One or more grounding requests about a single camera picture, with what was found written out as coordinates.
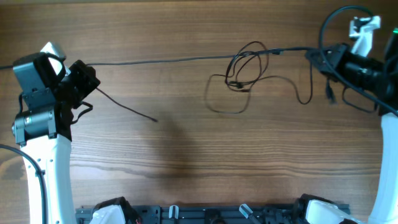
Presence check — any black usb cable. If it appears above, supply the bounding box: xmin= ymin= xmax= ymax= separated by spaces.
xmin=86 ymin=46 xmax=284 ymax=123
xmin=204 ymin=40 xmax=337 ymax=114

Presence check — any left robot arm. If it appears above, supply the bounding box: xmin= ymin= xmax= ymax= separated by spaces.
xmin=12 ymin=52 xmax=100 ymax=223

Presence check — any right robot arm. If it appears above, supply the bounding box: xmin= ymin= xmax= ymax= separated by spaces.
xmin=305 ymin=29 xmax=397 ymax=223

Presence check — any left camera black cable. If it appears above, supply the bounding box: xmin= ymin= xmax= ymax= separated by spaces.
xmin=0 ymin=63 xmax=48 ymax=224

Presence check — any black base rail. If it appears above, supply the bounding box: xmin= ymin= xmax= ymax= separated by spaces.
xmin=76 ymin=203 xmax=351 ymax=224

